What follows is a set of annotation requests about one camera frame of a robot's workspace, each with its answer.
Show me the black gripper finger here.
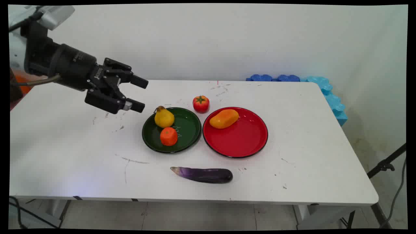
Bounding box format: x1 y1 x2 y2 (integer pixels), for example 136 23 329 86
85 90 146 114
112 70 149 89

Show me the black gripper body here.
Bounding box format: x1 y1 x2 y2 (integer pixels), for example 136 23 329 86
49 44 134 98

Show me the orange toy tangerine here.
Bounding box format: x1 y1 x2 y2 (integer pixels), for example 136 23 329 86
160 127 178 146

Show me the yellow toy pear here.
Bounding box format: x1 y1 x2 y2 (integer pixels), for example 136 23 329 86
154 106 175 128

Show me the red toy tomato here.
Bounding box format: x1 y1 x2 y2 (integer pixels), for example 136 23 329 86
192 95 210 113

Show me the dark green plate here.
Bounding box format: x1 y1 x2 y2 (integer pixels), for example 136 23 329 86
142 107 202 154

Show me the orange yellow toy mango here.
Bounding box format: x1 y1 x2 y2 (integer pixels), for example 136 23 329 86
209 109 240 129

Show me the purple toy eggplant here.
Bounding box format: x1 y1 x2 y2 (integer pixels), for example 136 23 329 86
170 166 233 184

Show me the red plate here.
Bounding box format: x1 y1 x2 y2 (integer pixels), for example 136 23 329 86
202 107 268 159

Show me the grey table leg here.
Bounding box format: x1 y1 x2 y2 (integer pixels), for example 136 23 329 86
58 200 72 228

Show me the dark blue foam piece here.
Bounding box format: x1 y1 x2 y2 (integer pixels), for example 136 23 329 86
276 74 301 82
246 74 274 82

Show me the light blue foam piece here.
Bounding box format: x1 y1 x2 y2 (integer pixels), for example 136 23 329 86
300 76 348 127

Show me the black tripod stand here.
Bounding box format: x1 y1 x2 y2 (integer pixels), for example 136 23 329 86
367 143 407 229

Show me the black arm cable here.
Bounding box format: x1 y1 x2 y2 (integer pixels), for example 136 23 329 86
10 75 61 86

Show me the black floor cable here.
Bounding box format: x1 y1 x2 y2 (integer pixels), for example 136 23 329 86
9 196 61 229

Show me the white table leg frame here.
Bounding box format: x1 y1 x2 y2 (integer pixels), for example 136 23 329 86
292 204 356 230

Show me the grey hanging cable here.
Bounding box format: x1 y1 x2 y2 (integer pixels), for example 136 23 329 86
380 158 407 228

